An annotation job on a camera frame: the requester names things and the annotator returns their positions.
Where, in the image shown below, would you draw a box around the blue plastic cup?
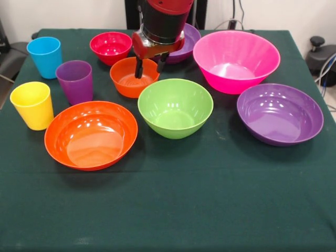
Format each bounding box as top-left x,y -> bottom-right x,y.
26,36 -> 63,80

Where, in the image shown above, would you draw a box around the black equipment with knob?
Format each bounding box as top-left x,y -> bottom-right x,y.
306,36 -> 336,87

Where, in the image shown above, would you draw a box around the dark green table cloth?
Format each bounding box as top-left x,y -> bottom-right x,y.
0,28 -> 336,252

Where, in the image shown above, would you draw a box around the black hanging cable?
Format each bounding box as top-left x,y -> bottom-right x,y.
237,0 -> 246,29

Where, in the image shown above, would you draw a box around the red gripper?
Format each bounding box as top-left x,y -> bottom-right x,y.
131,30 -> 186,79

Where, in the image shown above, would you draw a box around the grey cable with plug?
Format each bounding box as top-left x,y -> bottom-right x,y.
214,18 -> 245,31

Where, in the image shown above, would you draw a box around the black chair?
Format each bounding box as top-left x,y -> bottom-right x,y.
0,18 -> 28,83

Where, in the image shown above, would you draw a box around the green bowl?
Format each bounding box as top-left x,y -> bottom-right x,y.
137,78 -> 214,140

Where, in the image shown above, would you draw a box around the large orange bowl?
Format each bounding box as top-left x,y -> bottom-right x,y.
44,100 -> 139,172

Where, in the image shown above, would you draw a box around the purple plastic cup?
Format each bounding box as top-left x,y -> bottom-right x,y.
55,60 -> 93,106

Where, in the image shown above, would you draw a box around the grey and blue cables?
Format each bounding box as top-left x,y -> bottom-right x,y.
313,52 -> 336,87

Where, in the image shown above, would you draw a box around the small red bowl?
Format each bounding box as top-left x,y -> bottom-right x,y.
89,31 -> 133,67

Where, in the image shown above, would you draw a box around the small orange bowl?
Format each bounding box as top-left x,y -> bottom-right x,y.
109,56 -> 161,99

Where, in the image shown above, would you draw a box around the purple bowl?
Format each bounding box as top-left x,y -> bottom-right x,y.
152,23 -> 202,65
236,83 -> 324,147

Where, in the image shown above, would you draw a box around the yellow plastic cup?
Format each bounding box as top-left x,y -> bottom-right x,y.
9,81 -> 55,131

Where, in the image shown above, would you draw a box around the large pink bowl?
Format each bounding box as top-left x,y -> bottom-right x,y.
193,30 -> 281,95

